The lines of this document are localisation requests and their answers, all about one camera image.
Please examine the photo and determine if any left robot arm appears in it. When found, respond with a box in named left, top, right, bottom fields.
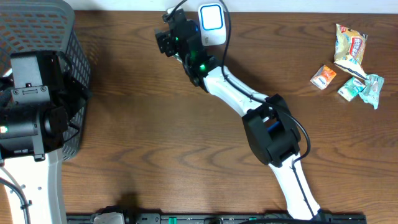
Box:
left=1, top=50, right=91, bottom=223

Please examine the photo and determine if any orange candy packet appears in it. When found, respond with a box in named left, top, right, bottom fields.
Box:
left=310, top=65, right=336, bottom=90

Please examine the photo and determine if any black round-logo snack packet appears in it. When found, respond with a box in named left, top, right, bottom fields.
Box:
left=173, top=54, right=183, bottom=63

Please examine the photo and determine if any white barcode scanner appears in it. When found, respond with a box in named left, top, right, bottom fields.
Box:
left=198, top=2, right=226, bottom=47

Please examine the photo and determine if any light green snack packet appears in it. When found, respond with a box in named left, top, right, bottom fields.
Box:
left=359, top=74, right=384, bottom=110

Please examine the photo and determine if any dark grey plastic basket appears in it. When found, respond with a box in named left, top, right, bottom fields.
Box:
left=1, top=1, right=91, bottom=160

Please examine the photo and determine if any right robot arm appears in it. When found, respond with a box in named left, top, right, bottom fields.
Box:
left=155, top=7, right=320, bottom=220

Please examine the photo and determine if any teal candy packet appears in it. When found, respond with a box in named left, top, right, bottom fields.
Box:
left=338, top=77, right=365, bottom=101

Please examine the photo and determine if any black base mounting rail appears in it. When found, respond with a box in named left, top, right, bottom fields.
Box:
left=67, top=211, right=367, bottom=224

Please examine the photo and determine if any large yellow snack bag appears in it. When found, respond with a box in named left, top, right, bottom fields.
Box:
left=334, top=24, right=368, bottom=80

